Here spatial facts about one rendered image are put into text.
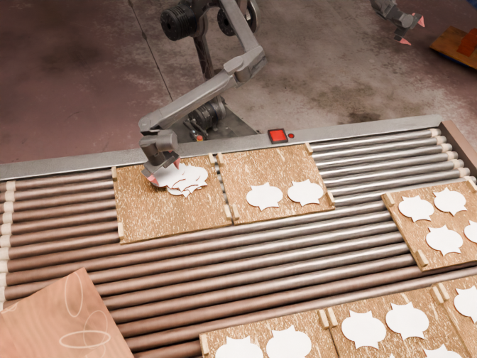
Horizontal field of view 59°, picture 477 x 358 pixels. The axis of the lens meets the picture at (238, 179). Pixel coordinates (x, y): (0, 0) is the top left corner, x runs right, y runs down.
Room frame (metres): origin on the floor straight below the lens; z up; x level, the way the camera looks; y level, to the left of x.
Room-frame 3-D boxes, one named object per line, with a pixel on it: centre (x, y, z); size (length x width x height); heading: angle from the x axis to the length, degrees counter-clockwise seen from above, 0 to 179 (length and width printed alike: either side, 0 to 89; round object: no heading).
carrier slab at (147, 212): (0.96, 0.26, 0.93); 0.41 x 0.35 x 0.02; 111
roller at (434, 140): (1.19, -0.03, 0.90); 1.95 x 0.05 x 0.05; 110
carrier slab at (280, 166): (1.10, -0.14, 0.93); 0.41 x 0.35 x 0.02; 109
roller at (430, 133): (1.24, -0.01, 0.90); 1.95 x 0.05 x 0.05; 110
